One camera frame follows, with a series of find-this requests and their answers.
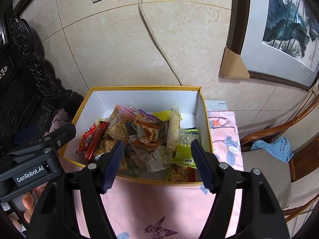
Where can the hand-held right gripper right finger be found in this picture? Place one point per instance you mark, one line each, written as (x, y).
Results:
(203, 166)

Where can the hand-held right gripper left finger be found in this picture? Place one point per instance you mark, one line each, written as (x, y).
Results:
(113, 165)

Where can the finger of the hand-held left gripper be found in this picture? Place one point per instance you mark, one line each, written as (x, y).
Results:
(62, 134)
(25, 134)

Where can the small orange-brown snack packet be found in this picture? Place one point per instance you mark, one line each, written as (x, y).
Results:
(107, 147)

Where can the green snack packet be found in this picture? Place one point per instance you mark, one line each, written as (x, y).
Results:
(184, 155)

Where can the red peanut packet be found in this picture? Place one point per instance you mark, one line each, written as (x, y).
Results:
(179, 173)

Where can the red round cake packet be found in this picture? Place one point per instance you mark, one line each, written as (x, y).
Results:
(87, 137)

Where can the red long bar packet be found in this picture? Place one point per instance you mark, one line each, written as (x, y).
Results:
(96, 142)

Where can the clear white balls packet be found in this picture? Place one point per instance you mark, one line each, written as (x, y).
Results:
(159, 155)

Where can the sesame grain bar packet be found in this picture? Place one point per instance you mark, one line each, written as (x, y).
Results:
(173, 129)

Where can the purple snack packet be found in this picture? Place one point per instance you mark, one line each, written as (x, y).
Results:
(145, 117)

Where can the yellow-green snack packet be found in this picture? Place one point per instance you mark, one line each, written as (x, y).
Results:
(162, 115)

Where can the yellow cardboard box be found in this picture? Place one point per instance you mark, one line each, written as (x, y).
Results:
(149, 97)

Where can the person's left hand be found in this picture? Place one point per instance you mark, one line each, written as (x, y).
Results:
(28, 203)

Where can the dark carved wooden furniture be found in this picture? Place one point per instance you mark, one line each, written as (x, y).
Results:
(22, 92)

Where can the pink floral tablecloth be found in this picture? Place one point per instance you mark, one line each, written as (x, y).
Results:
(162, 204)

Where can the wooden armchair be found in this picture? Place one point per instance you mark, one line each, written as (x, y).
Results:
(266, 174)

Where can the blue cloth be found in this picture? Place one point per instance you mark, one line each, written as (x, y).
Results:
(274, 149)

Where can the cardboard corner protector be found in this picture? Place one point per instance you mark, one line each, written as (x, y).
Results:
(233, 64)

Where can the framed lotus painting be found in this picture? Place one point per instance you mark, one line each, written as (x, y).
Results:
(281, 25)

